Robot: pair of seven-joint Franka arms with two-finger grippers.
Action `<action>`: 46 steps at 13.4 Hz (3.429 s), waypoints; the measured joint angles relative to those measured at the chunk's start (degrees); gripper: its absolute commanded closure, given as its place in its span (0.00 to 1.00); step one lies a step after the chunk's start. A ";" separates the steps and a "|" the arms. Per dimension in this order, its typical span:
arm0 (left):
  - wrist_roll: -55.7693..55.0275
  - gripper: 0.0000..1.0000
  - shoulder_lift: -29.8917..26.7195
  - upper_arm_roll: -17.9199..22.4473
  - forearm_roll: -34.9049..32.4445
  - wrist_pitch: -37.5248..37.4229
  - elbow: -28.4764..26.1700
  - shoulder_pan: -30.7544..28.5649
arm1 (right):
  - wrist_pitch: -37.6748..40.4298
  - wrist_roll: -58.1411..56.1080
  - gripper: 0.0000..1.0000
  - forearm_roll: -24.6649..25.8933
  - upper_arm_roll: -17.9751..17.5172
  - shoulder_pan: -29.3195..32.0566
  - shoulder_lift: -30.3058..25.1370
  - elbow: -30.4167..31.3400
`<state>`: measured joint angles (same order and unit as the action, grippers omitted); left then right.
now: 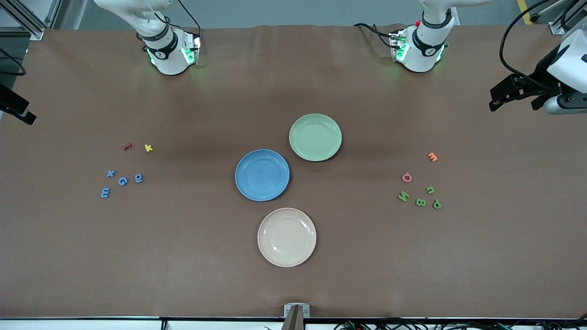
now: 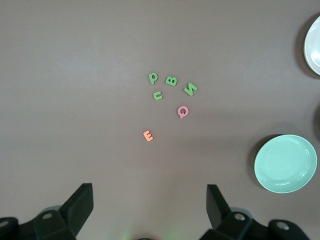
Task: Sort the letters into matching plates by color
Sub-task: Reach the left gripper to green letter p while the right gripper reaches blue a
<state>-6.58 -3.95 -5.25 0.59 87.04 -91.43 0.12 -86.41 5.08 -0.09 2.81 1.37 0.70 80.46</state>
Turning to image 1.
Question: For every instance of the green foam letter P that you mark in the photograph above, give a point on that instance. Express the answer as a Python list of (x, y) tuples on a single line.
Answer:
[(439, 201)]

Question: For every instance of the aluminium frame profile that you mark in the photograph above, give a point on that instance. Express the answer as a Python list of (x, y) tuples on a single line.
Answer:
[(557, 28), (34, 30)]

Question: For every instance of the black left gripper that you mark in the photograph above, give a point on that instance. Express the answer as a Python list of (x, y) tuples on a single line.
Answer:
[(543, 74)]

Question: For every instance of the green foam letter B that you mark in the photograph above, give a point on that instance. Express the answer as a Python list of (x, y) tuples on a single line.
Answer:
[(417, 202)]

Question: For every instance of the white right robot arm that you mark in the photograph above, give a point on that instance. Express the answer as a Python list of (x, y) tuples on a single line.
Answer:
[(169, 59)]

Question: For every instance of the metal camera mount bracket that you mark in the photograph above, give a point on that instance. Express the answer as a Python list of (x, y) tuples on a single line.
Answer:
[(289, 310)]

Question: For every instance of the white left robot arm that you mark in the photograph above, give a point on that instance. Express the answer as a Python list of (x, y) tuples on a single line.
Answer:
[(424, 55)]

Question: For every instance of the brown table cloth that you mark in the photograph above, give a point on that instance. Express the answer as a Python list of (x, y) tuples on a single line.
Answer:
[(137, 256)]

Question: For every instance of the white table edge rail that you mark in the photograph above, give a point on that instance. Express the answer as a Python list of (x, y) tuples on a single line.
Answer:
[(91, 325)]

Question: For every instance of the blue foam letter a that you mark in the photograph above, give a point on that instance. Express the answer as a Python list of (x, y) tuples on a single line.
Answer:
[(141, 178)]

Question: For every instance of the blue plate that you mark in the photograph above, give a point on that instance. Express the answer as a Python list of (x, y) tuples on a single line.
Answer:
[(262, 175)]

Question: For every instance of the green plate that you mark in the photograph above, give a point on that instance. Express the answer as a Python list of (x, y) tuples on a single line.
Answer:
[(315, 137)]

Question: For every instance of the blue foam letter E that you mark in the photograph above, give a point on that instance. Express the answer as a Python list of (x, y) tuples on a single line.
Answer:
[(103, 193)]

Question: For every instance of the blue foam letter G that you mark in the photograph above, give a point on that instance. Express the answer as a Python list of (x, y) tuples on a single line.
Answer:
[(119, 181)]

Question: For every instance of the pink foam letter G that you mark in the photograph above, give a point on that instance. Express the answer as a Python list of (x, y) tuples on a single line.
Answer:
[(403, 178)]

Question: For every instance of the beige plate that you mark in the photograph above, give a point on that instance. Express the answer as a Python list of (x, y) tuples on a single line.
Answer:
[(286, 237)]

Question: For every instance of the orange foam letter E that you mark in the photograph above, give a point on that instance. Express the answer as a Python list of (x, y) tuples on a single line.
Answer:
[(432, 157)]

